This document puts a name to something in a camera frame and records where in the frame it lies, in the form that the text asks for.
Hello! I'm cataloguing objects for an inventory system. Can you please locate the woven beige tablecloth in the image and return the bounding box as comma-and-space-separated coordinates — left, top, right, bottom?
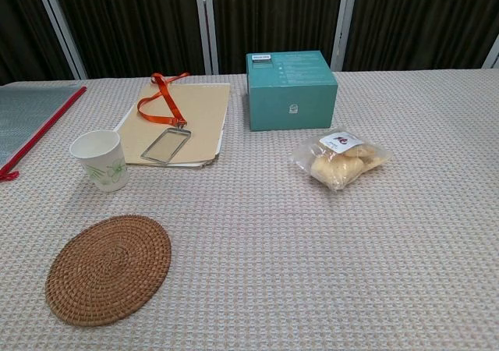
0, 68, 499, 351

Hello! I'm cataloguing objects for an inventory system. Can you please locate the white paper cup green flower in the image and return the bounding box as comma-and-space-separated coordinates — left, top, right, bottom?
69, 129, 130, 193

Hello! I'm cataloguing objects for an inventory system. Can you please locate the round woven rattan coaster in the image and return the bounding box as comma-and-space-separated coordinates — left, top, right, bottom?
44, 214, 173, 327

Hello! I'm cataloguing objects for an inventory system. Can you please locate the tan paper file folder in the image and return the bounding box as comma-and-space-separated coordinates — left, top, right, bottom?
113, 81, 232, 170

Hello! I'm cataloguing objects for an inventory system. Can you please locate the teal cardboard box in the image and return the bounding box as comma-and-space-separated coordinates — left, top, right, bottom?
245, 51, 338, 133

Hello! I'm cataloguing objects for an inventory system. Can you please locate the clear metal-framed badge holder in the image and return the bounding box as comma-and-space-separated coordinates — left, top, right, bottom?
140, 126, 193, 167

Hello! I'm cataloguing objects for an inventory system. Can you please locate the clear bag of bread rolls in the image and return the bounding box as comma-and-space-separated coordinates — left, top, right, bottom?
292, 127, 394, 192

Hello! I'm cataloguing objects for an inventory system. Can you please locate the grey mesh pouch red zipper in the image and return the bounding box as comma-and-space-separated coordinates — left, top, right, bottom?
0, 84, 88, 182

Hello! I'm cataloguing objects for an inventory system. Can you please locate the orange lanyard strap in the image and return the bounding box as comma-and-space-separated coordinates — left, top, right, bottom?
136, 72, 191, 128

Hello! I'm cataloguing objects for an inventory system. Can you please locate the white partition frame post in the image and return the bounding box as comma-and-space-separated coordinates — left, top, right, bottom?
194, 0, 219, 76
35, 0, 88, 80
480, 42, 499, 70
330, 0, 360, 73

